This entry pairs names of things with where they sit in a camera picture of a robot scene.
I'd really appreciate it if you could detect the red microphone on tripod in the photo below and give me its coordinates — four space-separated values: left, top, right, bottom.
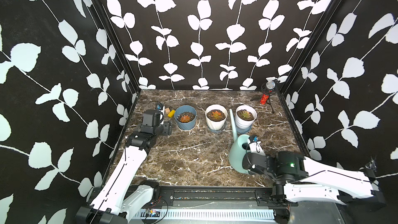
260 80 277 114

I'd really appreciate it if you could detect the white slotted cable duct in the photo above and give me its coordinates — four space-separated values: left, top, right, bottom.
147 209 275 222

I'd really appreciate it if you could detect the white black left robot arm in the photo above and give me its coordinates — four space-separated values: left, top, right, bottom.
76 104 172 224

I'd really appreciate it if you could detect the blue saucer under white pot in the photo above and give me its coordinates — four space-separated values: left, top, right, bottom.
236 125 252 134

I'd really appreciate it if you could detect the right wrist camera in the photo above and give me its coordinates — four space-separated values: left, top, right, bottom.
248 134 265 156

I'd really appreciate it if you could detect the yellow wooden block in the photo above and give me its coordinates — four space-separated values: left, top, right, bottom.
167 110 175 118

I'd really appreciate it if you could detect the orange red succulent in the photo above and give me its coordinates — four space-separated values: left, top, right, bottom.
179 114 192 123

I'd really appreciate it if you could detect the red green succulent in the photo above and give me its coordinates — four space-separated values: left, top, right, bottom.
207 110 226 122

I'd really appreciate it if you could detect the white ringed plant pot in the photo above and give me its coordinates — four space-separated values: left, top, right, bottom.
235 105 257 129

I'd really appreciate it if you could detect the mint green watering can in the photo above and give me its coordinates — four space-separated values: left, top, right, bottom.
229 109 249 174

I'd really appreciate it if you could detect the blue saucer under cream pot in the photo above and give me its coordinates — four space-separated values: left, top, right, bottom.
208 125 226 133

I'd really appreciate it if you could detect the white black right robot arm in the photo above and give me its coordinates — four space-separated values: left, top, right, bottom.
242 143 386 211

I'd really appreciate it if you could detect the black front mounting rail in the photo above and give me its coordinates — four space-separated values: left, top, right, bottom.
149 186 340 207

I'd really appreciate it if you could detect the cream ribbed plant pot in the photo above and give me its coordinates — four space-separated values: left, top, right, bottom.
205 104 228 130

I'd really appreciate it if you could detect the blue ribbed plant pot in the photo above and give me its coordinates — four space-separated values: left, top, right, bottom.
174 105 197 131

